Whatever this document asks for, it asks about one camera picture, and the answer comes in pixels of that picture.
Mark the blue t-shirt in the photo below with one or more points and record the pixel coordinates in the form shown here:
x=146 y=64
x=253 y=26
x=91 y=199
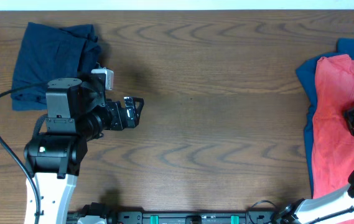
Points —
x=306 y=75

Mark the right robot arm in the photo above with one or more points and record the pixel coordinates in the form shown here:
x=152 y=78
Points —
x=335 y=207

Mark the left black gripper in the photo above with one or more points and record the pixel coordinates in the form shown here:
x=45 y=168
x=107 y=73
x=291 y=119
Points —
x=128 y=119

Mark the red t-shirt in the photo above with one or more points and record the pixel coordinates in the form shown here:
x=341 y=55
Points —
x=333 y=147

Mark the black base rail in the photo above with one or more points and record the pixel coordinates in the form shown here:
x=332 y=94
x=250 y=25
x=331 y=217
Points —
x=100 y=213

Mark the folded dark navy garment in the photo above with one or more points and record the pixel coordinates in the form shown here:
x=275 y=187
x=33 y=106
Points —
x=47 y=53

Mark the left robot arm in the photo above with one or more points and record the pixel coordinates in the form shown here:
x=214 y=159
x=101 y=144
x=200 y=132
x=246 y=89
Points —
x=77 y=112

